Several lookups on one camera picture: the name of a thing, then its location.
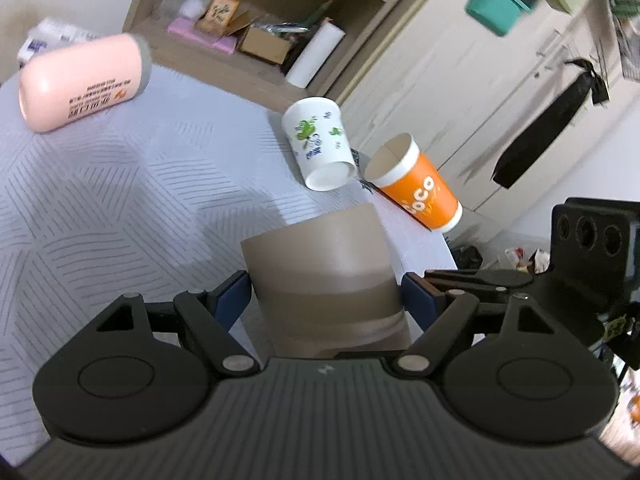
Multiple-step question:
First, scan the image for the wooden wardrobe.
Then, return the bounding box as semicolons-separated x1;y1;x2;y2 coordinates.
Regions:
342;0;639;243

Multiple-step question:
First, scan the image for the wooden shelf unit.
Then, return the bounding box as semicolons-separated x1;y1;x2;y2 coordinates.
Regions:
124;0;425;112

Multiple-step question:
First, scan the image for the white paper cup green print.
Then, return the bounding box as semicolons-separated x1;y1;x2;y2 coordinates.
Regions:
282;96;357;192

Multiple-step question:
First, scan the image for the brown cardboard box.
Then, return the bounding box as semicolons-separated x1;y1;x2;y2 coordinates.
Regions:
230;11;308;65

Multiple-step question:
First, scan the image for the light quilted table cloth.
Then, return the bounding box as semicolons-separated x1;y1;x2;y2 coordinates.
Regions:
1;67;454;465

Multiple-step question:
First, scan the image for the orange tea box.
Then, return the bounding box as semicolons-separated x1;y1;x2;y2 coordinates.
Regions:
195;0;240;36

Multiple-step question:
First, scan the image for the pink tumbler cup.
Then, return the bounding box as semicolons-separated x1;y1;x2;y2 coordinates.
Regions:
17;34;153;133

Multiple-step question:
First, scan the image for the white tissue pack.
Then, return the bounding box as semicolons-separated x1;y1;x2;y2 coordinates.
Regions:
16;18;101;68

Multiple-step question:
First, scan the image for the pink flat box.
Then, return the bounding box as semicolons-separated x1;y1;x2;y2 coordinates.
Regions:
166;16;238;54

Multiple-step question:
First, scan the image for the white paper towel roll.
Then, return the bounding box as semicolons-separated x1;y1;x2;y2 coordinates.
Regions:
285;20;345;89

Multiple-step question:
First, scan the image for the orange paper cup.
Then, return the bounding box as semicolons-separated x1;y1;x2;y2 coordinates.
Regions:
363;133;463;233

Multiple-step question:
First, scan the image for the taupe tumbler cup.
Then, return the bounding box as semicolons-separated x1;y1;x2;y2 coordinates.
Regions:
241;204;411;359

